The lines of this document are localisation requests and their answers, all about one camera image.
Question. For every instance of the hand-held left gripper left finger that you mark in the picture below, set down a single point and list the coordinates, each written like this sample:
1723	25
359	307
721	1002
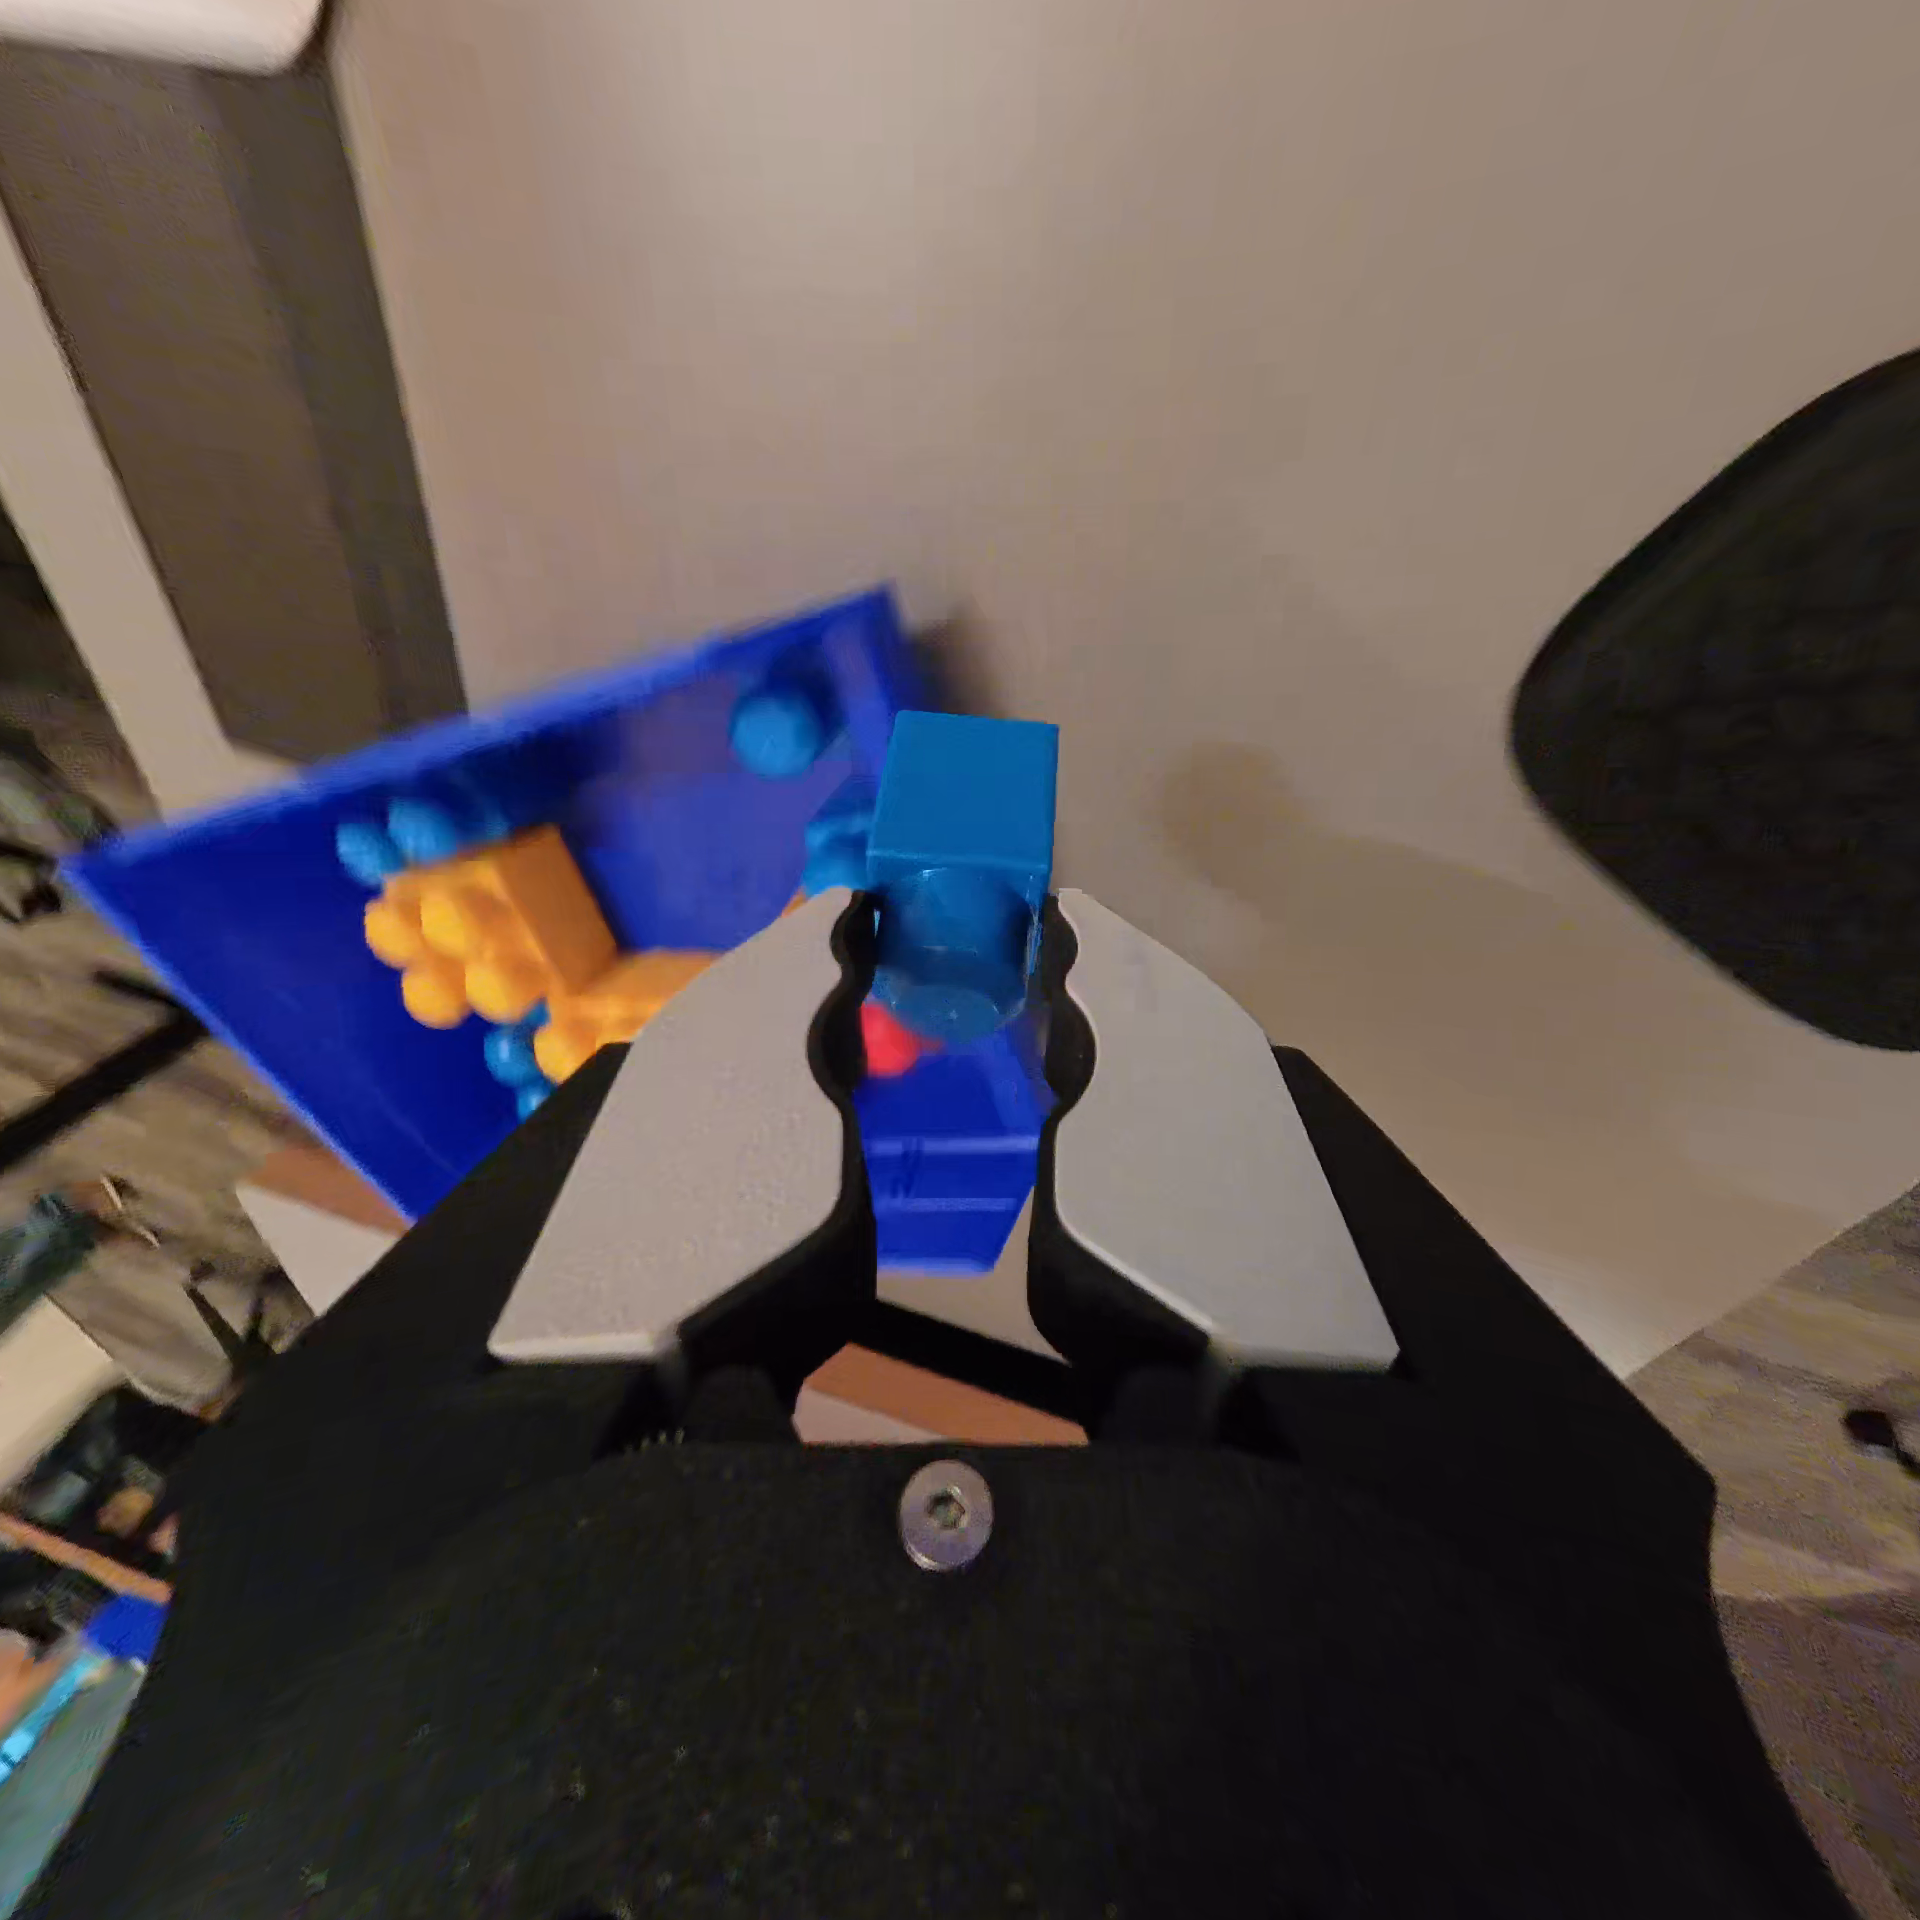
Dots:
691	1184

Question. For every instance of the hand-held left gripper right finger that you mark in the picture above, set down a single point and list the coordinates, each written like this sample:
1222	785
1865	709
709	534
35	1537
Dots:
1200	1184

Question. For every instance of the pile of colourful building blocks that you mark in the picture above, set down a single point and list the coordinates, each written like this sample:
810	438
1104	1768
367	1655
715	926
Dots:
511	902

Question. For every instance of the blue toy building block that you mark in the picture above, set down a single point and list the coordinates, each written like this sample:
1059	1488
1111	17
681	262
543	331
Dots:
960	795

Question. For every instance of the blue plastic storage bin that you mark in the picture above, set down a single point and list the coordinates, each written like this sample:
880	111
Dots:
225	915

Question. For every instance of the black desk mat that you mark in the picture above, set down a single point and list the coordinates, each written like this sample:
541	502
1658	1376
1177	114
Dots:
1723	721

